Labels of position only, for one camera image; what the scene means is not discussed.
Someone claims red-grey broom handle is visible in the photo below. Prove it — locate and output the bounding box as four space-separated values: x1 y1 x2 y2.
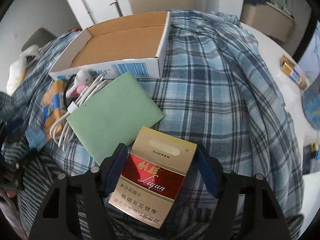
114 0 123 17

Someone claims grey mop handle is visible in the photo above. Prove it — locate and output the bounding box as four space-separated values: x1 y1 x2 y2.
81 0 95 24

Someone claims striped grey fabric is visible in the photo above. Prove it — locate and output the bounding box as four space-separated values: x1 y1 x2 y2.
1 141 91 239

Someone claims gold blue small pack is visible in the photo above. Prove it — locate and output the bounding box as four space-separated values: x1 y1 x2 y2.
280 55 309 90

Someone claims green paper envelope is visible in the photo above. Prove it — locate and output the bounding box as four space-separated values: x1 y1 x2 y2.
67 73 164 164

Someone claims white cable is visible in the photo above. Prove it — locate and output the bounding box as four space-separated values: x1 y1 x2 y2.
49 73 108 152

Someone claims blue plaid shirt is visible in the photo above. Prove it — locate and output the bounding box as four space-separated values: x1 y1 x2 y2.
1 10 304 239

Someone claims white cardboard box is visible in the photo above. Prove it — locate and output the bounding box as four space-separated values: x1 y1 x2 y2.
49 11 171 80

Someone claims dark grey chair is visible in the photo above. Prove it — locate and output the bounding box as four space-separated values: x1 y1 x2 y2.
21 28 56 51

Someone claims white pink plush toy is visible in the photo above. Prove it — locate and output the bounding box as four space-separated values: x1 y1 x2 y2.
66 69 93 98

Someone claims gold red cigarette pack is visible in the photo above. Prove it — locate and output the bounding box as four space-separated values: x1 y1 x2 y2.
108 127 197 229

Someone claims white plastic bag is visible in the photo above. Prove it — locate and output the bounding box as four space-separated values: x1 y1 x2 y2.
6 44 40 95

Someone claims beige vanity cabinet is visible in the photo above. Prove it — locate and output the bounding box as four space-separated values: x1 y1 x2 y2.
240 3 295 43

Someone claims orange blue cigarette pack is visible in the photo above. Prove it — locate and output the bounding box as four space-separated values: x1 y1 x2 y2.
43 80 66 140

